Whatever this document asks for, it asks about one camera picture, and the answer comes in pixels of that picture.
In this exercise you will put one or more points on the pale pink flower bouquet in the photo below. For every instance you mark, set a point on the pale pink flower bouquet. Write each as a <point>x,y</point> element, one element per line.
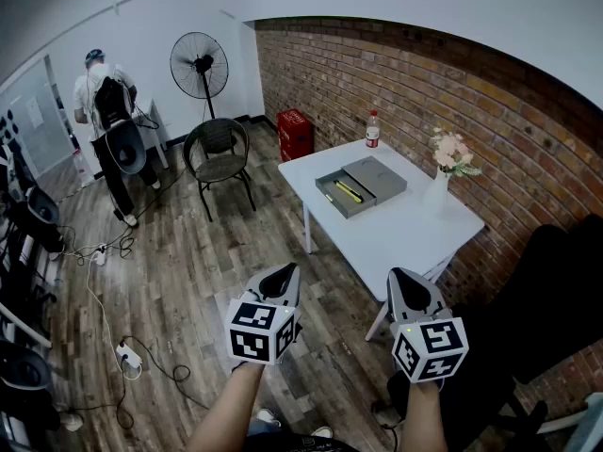
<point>452,153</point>

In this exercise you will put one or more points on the red plastic crate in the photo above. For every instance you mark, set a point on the red plastic crate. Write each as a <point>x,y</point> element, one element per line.
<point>294,134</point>

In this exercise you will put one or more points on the person's shoe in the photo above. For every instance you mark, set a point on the person's shoe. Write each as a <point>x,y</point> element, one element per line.
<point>322,432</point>
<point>268,417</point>

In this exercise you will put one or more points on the black office chair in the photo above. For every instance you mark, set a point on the black office chair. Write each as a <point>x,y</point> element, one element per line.
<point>542,299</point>

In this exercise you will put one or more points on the person's left forearm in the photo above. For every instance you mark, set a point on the person's left forearm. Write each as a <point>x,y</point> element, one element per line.
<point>226,412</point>

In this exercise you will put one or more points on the person's right forearm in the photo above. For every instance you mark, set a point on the person's right forearm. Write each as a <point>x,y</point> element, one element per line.
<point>424,417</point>

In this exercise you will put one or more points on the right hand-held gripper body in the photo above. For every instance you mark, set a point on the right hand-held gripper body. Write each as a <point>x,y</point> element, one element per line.
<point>424,346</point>

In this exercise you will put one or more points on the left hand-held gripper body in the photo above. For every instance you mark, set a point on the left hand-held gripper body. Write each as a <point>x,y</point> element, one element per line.
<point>261,332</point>

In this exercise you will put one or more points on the person's right shoe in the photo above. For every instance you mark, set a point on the person's right shoe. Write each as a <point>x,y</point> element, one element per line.
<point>322,432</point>

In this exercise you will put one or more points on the white vase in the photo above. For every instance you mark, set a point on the white vase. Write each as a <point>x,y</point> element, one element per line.
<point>435,193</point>

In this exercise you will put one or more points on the person's left shoe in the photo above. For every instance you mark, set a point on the person's left shoe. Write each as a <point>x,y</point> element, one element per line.
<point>268,417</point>

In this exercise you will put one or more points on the clear bottle with red cap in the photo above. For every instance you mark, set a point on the clear bottle with red cap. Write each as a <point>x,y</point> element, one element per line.
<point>372,132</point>

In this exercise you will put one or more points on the dark wicker chair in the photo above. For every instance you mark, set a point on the dark wicker chair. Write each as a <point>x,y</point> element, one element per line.
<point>221,167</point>

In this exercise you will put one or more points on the white power strip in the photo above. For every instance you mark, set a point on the white power strip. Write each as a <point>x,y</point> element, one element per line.
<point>128,355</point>
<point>100,254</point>

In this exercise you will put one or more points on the white table leg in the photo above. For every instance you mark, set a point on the white table leg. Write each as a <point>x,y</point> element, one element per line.
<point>377,320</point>
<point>307,229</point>

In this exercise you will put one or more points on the yellow and black utility knife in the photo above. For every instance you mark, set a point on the yellow and black utility knife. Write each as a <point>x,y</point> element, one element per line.
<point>348,191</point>

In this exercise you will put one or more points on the person's black shirt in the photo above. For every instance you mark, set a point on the person's black shirt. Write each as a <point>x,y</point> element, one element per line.
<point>301,444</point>

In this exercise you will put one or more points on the white desk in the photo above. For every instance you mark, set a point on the white desk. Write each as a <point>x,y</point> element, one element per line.
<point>155,125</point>

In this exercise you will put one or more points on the black standing fan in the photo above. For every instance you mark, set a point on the black standing fan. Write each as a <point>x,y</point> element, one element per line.
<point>198,64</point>

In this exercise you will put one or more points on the white shoe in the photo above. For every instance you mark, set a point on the white shoe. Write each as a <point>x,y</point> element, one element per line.
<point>71,422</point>

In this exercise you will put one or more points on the grey box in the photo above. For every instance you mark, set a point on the grey box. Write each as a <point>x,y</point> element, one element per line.
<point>377,177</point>

